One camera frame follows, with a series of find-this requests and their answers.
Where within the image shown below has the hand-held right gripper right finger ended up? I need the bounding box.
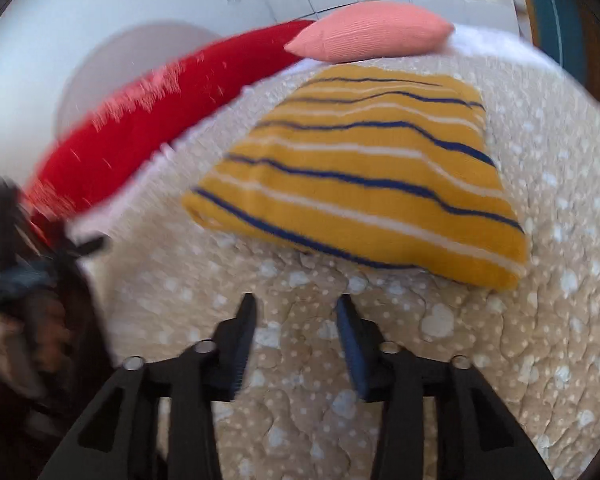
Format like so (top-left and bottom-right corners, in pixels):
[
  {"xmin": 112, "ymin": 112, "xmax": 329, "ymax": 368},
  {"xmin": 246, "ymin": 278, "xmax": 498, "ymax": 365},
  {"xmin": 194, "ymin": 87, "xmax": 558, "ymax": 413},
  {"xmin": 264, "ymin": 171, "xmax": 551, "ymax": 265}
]
[{"xmin": 335, "ymin": 294, "xmax": 553, "ymax": 480}]

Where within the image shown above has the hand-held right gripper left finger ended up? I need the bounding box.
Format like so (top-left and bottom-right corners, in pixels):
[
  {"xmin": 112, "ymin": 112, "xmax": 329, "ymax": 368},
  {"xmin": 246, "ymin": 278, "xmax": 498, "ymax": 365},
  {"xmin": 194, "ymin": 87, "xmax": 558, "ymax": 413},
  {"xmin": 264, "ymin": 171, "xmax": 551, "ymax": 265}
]
[{"xmin": 37, "ymin": 292, "xmax": 258, "ymax": 480}]

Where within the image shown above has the yellow striped knit sweater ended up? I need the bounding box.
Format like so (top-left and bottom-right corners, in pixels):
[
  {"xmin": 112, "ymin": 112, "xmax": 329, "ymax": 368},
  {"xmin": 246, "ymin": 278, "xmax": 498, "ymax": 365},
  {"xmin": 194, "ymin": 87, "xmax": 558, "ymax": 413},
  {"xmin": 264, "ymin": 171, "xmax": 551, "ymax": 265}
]
[{"xmin": 181, "ymin": 63, "xmax": 531, "ymax": 292}]

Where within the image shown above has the red embroidered pillow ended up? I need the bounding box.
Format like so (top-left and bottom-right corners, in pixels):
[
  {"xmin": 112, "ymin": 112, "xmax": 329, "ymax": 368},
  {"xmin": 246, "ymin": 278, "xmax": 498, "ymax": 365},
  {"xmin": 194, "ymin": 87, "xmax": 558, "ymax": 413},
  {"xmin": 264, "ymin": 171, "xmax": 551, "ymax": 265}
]
[{"xmin": 22, "ymin": 20, "xmax": 316, "ymax": 231}]

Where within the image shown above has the beige heart print quilt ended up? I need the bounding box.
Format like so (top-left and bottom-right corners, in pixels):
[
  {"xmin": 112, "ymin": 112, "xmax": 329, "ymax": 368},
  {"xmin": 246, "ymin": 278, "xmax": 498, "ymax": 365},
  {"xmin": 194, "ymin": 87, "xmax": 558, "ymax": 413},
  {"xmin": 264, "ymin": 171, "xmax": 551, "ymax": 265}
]
[{"xmin": 70, "ymin": 52, "xmax": 600, "ymax": 480}]

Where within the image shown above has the white round headboard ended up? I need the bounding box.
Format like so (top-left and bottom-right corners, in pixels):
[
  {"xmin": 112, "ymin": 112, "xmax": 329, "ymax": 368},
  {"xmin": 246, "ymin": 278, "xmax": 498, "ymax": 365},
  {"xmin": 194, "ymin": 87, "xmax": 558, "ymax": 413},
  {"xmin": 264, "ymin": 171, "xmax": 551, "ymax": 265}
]
[{"xmin": 55, "ymin": 20, "xmax": 231, "ymax": 136}]

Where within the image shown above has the pink knit pillow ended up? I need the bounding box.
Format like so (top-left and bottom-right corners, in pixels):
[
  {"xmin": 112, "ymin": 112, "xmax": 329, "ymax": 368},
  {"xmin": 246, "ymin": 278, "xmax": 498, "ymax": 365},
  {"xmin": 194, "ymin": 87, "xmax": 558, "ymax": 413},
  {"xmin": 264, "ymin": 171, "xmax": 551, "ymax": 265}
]
[{"xmin": 284, "ymin": 1, "xmax": 455, "ymax": 63}]

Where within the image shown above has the white bed sheet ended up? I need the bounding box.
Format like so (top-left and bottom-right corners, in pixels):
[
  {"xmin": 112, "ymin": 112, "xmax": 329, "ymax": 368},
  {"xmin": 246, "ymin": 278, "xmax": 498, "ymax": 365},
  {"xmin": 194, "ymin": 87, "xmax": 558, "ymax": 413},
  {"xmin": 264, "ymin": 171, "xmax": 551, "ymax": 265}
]
[{"xmin": 440, "ymin": 25, "xmax": 556, "ymax": 68}]

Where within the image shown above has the teal fabric closet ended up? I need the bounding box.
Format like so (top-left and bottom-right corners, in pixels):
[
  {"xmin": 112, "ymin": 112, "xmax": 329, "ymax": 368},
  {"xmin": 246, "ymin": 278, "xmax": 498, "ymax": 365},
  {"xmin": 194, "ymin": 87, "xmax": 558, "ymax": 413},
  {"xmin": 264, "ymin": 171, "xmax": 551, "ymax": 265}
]
[{"xmin": 520, "ymin": 0, "xmax": 588, "ymax": 81}]

